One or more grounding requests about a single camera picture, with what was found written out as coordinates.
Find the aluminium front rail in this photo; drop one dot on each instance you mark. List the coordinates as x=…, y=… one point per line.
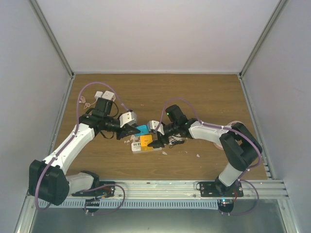
x=168, y=190

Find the aluminium corner post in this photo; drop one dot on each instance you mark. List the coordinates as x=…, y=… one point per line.
x=43, y=21
x=264, y=34

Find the yellow plug adapter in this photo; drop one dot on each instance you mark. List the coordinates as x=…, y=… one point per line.
x=145, y=140

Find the left aluminium corner post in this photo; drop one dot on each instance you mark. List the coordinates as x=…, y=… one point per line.
x=43, y=21

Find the white power strip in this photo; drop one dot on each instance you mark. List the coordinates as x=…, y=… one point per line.
x=137, y=148

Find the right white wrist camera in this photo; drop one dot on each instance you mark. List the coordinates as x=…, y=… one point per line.
x=155, y=126

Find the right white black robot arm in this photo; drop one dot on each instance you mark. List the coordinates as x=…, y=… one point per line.
x=240, y=146

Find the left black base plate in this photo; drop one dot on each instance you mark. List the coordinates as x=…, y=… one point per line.
x=104, y=192

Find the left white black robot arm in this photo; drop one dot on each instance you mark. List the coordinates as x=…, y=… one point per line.
x=48, y=179

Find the pink round power socket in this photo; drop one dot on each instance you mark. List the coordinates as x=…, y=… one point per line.
x=218, y=146

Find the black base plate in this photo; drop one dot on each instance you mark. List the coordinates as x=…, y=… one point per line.
x=104, y=192
x=218, y=190

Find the white cube socket tiger sticker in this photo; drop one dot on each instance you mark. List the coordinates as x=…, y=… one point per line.
x=108, y=95

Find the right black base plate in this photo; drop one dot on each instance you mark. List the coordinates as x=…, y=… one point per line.
x=218, y=190

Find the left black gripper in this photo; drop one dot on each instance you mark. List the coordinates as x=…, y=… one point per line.
x=125, y=132

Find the right aluminium corner post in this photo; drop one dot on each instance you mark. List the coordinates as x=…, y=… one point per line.
x=264, y=34

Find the blue plug adapter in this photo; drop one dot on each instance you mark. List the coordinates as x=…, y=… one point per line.
x=143, y=130

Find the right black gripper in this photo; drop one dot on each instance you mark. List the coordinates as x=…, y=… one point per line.
x=163, y=139

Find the black charger plug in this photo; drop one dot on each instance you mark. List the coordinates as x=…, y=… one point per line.
x=157, y=144

